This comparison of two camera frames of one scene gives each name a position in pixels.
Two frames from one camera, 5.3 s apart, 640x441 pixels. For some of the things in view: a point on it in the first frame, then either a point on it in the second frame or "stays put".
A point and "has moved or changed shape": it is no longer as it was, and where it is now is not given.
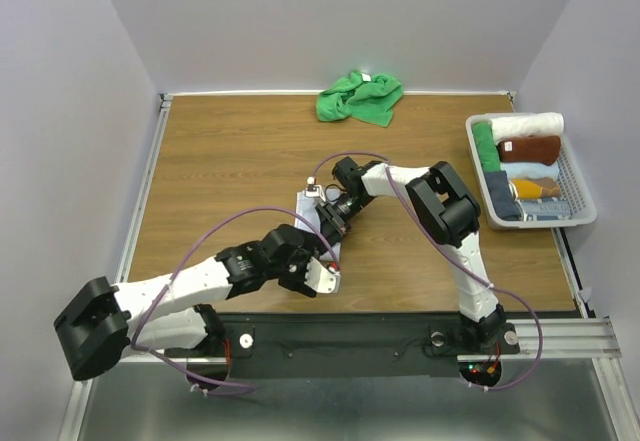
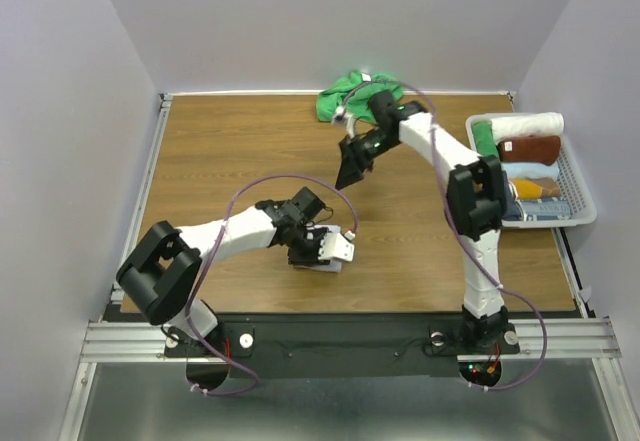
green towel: [360, 96] stays put
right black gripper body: [338, 213] to [369, 146]
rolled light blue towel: [530, 170] stays put
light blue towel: [306, 215] has moved or changed shape
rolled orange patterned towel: [536, 188] stays put
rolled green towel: [487, 146] stays put
